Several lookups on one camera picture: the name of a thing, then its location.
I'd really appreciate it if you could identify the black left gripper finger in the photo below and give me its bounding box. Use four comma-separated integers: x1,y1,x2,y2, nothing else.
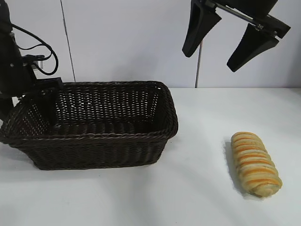
40,90,58,128
0,96,15,121

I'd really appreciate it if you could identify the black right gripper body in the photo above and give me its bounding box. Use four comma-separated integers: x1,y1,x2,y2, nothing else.
204,0,291,40

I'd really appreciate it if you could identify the dark brown woven basket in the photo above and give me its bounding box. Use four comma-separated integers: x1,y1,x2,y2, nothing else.
0,80,179,170

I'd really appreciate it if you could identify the long striped bread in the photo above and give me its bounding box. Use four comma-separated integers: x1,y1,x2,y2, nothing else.
230,131,283,198

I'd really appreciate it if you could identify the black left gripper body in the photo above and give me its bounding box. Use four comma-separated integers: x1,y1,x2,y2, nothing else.
0,32,63,100

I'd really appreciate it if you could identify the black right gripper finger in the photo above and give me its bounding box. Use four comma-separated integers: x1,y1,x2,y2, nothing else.
182,0,223,58
226,24,280,73

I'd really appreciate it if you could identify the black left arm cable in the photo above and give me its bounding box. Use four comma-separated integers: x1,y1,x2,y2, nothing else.
11,23,59,76
18,43,52,61

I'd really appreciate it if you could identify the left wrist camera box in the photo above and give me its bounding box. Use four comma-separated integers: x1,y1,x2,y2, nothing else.
23,54,46,72

